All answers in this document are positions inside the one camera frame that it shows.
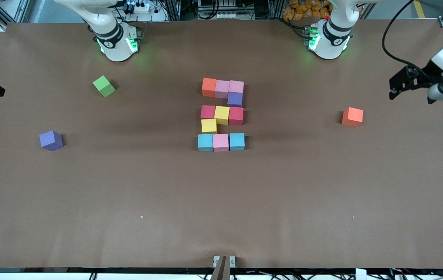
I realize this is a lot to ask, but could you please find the blue foam cube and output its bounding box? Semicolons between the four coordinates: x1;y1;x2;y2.
198;134;214;152
229;133;246;151

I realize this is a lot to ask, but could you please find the yellow foam cube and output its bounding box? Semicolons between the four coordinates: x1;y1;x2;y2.
215;106;230;126
201;119;218;135

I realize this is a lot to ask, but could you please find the orange foam cube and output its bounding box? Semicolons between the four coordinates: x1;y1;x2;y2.
342;107;364;128
202;78;217;98

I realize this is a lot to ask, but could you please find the green foam cube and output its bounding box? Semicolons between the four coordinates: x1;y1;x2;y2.
92;75;116;98

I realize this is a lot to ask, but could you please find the pile of orange objects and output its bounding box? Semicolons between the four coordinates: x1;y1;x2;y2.
283;0;331;21

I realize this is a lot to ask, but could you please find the table cover sheet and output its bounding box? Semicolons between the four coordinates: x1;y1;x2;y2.
0;19;443;270

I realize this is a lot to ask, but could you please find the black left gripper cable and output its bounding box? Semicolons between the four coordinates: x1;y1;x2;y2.
381;0;434;76

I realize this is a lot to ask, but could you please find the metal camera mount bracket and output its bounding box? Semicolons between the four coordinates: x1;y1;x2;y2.
213;255;236;280

